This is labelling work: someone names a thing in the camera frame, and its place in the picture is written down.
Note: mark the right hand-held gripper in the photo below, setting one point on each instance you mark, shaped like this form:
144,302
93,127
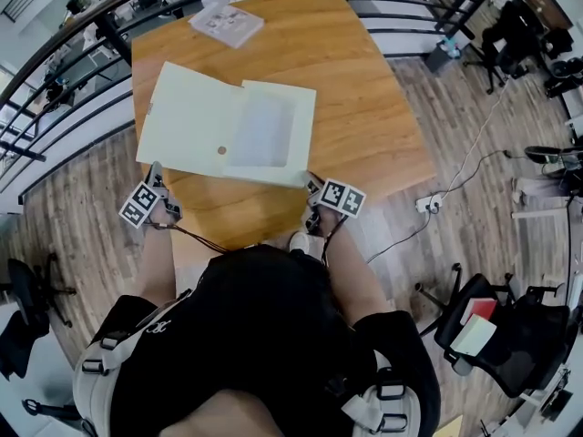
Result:
341,198

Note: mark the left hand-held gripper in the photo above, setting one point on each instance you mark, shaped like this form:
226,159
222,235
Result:
139,205

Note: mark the pale green box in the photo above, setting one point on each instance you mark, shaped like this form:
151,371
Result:
191,116

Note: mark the person's left forearm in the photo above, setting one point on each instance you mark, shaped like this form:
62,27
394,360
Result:
157,262

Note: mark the person's right forearm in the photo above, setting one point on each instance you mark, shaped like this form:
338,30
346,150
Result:
350,271

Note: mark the person's white shoe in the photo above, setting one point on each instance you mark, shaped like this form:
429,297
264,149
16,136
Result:
299,242

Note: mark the white power strip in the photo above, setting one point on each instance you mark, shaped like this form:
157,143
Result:
426,204

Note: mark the person's black shirt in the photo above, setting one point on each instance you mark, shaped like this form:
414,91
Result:
255,317

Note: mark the grey trash bin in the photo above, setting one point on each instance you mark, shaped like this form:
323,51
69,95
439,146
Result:
439,59

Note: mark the red book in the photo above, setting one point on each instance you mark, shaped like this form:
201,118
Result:
483,307

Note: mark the white body harness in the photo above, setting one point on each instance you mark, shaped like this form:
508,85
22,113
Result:
91,380

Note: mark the thick cream book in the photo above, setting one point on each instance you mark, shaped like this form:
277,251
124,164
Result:
473,335

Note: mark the white desk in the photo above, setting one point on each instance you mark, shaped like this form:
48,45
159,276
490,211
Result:
537,212

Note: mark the black mesh office chair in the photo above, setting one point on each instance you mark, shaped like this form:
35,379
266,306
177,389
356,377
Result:
533,344

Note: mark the yellow flat board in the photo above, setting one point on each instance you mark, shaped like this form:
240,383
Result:
451,429

